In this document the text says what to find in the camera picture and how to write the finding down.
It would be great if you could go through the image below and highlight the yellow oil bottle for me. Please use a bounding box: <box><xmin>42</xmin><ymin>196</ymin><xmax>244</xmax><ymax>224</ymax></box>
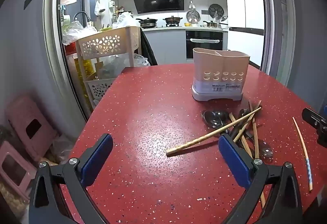
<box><xmin>75</xmin><ymin>58</ymin><xmax>93</xmax><ymax>82</ymax></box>

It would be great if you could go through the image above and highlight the black built-in oven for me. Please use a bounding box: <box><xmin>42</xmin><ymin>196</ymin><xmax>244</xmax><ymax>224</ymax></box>
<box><xmin>186</xmin><ymin>30</ymin><xmax>224</xmax><ymax>59</ymax></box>

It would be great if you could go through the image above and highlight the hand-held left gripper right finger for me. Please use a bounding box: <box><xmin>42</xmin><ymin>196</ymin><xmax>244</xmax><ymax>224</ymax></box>
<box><xmin>218</xmin><ymin>133</ymin><xmax>303</xmax><ymax>224</ymax></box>

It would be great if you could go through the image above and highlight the beige flower-cutout storage cart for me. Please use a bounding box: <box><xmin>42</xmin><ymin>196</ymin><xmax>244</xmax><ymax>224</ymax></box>
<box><xmin>75</xmin><ymin>26</ymin><xmax>142</xmax><ymax>109</ymax></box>

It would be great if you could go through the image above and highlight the lidded cooking pot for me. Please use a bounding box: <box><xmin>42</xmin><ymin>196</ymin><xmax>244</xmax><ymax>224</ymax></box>
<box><xmin>163</xmin><ymin>16</ymin><xmax>183</xmax><ymax>27</ymax></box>

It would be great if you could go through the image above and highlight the round metal steamer rack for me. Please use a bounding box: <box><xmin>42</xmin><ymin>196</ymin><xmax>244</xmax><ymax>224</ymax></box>
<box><xmin>208</xmin><ymin>3</ymin><xmax>225</xmax><ymax>18</ymax></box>

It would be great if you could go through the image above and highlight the thin wooden chopstick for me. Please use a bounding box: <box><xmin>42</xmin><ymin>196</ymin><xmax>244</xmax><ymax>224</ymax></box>
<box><xmin>234</xmin><ymin>100</ymin><xmax>262</xmax><ymax>143</ymax></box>
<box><xmin>248</xmin><ymin>100</ymin><xmax>267</xmax><ymax>208</ymax></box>
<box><xmin>228</xmin><ymin>113</ymin><xmax>253</xmax><ymax>158</ymax></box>

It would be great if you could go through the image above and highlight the crumpled clear plastic bag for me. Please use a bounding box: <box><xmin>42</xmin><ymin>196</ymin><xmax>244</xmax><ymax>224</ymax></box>
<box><xmin>102</xmin><ymin>53</ymin><xmax>151</xmax><ymax>79</ymax></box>

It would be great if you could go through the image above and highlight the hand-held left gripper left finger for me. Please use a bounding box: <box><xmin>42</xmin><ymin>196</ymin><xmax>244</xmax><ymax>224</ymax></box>
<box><xmin>29</xmin><ymin>133</ymin><xmax>113</xmax><ymax>224</ymax></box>

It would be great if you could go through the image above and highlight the thick wooden chopstick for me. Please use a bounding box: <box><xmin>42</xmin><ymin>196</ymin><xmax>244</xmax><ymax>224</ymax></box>
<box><xmin>166</xmin><ymin>107</ymin><xmax>262</xmax><ymax>156</ymax></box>

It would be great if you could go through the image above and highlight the hanging white plastic bag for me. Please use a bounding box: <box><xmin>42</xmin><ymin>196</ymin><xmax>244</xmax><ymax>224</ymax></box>
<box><xmin>94</xmin><ymin>0</ymin><xmax>106</xmax><ymax>16</ymax></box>

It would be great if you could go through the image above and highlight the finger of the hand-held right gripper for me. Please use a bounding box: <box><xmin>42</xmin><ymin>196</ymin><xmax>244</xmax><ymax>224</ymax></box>
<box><xmin>301</xmin><ymin>108</ymin><xmax>327</xmax><ymax>146</ymax></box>

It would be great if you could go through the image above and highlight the stainless steel spoon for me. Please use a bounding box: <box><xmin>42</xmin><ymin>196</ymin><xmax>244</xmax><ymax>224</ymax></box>
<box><xmin>213</xmin><ymin>110</ymin><xmax>230</xmax><ymax>123</ymax></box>
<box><xmin>256</xmin><ymin>143</ymin><xmax>274</xmax><ymax>158</ymax></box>
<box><xmin>202</xmin><ymin>111</ymin><xmax>225</xmax><ymax>129</ymax></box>

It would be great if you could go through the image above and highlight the blue-patterned wooden chopstick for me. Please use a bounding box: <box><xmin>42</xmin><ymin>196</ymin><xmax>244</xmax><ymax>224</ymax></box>
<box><xmin>292</xmin><ymin>117</ymin><xmax>314</xmax><ymax>192</ymax></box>

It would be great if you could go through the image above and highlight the black wok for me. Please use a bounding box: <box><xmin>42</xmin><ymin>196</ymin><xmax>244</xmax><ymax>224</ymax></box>
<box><xmin>135</xmin><ymin>17</ymin><xmax>159</xmax><ymax>28</ymax></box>

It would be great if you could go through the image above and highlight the black kitchen faucet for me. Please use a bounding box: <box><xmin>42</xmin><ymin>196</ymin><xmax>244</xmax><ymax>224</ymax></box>
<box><xmin>74</xmin><ymin>11</ymin><xmax>91</xmax><ymax>26</ymax></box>

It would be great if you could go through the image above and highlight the beige plastic utensil holder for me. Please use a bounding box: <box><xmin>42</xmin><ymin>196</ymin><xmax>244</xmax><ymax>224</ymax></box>
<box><xmin>191</xmin><ymin>47</ymin><xmax>250</xmax><ymax>102</ymax></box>

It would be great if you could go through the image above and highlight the pink plastic stool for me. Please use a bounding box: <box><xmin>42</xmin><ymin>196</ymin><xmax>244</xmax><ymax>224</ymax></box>
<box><xmin>0</xmin><ymin>141</ymin><xmax>38</xmax><ymax>201</ymax></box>
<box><xmin>5</xmin><ymin>96</ymin><xmax>58</xmax><ymax>161</ymax></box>

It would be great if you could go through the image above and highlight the black-handled utensil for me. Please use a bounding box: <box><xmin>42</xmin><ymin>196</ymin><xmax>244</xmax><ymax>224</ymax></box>
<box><xmin>237</xmin><ymin>108</ymin><xmax>253</xmax><ymax>137</ymax></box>

